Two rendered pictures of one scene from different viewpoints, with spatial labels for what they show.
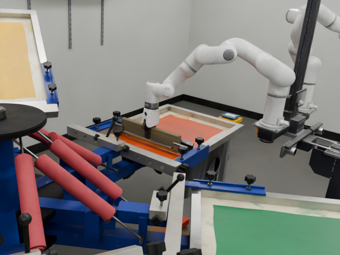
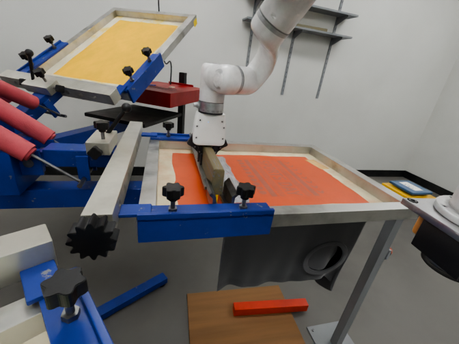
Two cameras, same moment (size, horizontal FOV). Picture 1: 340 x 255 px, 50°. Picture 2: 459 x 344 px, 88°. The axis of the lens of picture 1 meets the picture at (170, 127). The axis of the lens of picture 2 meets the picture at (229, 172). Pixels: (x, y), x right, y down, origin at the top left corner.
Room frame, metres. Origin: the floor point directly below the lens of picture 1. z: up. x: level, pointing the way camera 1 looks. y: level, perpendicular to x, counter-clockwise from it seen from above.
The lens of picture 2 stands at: (1.31, -0.43, 1.30)
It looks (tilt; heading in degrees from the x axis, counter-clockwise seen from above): 24 degrees down; 40
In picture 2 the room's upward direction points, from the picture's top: 8 degrees clockwise
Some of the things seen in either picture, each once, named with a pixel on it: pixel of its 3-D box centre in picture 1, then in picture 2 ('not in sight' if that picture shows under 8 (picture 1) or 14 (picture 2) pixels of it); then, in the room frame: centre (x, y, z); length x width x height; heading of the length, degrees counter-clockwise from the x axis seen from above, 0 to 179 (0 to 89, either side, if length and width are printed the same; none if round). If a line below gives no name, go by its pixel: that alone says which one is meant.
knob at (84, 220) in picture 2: (180, 171); (95, 231); (1.41, -0.06, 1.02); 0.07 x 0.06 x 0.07; 148
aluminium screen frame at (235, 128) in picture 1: (170, 131); (261, 171); (1.98, -0.01, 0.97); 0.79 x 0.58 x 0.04; 148
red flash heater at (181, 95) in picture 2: not in sight; (162, 92); (2.35, 1.22, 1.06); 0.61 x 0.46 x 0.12; 28
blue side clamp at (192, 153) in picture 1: (189, 158); (207, 219); (1.63, -0.11, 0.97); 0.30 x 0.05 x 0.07; 148
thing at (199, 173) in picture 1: (198, 169); (285, 249); (1.93, -0.19, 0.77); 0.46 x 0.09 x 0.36; 148
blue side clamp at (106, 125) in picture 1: (107, 129); (187, 142); (1.93, 0.36, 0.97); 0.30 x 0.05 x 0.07; 148
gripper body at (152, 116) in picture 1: (151, 115); (209, 125); (1.81, 0.11, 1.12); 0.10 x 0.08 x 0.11; 147
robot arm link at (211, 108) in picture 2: (151, 104); (208, 106); (1.81, 0.11, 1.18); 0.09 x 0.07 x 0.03; 147
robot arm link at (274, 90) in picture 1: (280, 80); not in sight; (1.78, -0.52, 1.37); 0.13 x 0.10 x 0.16; 178
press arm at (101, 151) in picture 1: (102, 155); (82, 155); (1.51, 0.30, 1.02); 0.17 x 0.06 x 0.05; 148
